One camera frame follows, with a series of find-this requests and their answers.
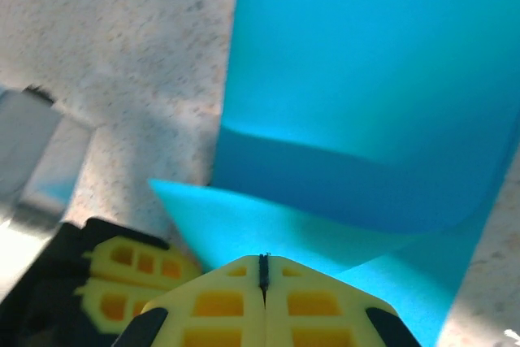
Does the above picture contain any blue square paper sheet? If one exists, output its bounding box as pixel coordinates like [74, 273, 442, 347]
[148, 0, 520, 347]

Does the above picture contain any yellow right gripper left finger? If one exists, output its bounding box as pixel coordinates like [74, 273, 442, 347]
[121, 255, 266, 347]

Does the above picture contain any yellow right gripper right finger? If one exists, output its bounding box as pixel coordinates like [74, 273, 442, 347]
[264, 255, 422, 347]

